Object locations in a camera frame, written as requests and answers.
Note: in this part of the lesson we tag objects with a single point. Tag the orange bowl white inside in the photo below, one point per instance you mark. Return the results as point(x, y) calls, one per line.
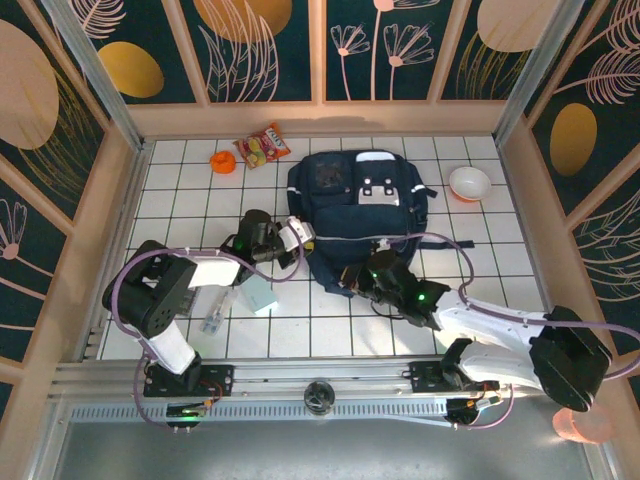
point(470, 182)

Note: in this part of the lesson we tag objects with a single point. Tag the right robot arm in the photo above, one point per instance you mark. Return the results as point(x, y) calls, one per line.
point(500, 320)

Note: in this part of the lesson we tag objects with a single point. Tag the black round knob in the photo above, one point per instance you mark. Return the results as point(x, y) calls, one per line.
point(318, 397)

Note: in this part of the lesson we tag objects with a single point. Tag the aluminium side rail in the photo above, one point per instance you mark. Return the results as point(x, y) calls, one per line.
point(127, 200)

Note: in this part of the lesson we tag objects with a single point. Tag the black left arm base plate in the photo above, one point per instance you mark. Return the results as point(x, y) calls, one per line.
point(220, 381)

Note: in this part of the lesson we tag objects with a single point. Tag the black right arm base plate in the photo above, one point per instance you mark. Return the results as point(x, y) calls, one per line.
point(425, 377)

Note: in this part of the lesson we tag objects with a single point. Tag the grey metal shelf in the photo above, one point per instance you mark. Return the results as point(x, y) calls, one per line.
point(320, 450)

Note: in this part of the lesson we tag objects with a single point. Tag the navy blue backpack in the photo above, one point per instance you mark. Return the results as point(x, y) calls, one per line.
point(350, 230)

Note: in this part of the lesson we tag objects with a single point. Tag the pale teal box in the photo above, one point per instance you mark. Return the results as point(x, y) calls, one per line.
point(259, 297)

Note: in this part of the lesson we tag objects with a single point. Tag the aluminium frame post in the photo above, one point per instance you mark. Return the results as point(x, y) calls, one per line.
point(529, 75)
point(97, 75)

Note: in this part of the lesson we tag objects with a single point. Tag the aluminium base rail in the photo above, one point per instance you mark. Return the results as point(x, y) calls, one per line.
point(310, 372)

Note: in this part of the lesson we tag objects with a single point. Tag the small orange round object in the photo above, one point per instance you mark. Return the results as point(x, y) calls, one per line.
point(223, 162)

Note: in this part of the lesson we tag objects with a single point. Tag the orange snack bag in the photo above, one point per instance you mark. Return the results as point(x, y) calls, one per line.
point(261, 146)

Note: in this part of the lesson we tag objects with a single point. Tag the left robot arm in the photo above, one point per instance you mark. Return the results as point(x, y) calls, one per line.
point(150, 300)

